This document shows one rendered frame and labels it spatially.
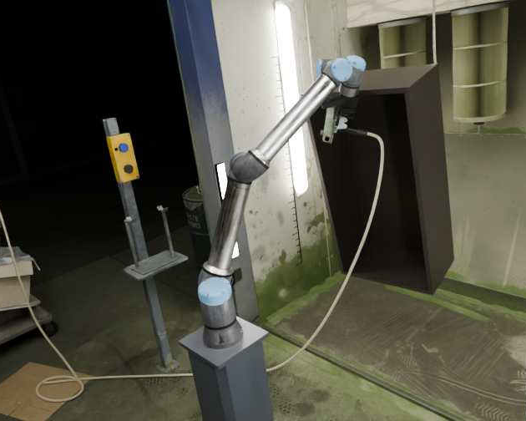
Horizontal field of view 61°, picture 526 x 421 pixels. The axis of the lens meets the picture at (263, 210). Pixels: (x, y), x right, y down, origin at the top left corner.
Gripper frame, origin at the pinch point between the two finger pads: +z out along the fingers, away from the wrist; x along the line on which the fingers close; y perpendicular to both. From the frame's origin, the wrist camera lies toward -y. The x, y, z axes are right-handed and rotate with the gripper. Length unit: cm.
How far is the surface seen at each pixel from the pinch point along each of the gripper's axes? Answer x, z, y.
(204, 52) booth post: 45, -5, -79
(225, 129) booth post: 32, 36, -62
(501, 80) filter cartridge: 96, 4, 105
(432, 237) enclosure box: -16, 47, 65
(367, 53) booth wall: 164, 31, 25
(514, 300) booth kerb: 4, 107, 143
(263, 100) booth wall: 63, 30, -44
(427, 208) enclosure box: -13, 29, 56
